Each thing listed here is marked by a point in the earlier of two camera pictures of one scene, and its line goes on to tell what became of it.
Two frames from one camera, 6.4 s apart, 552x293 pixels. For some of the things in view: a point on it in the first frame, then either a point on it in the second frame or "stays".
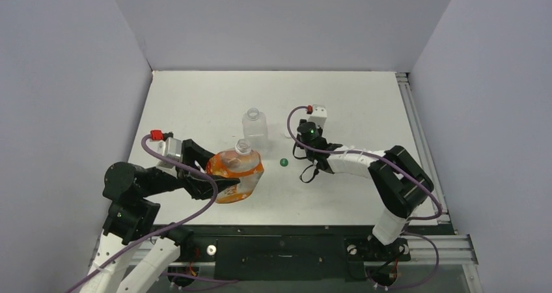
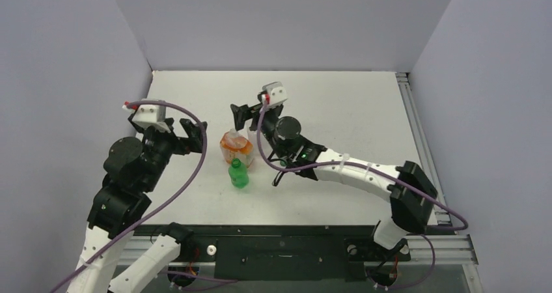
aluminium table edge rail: x=403 y=80 stays
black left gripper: x=197 y=183 to x=194 y=131
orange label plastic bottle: x=242 y=163 to x=235 y=145
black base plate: x=330 y=252 stays
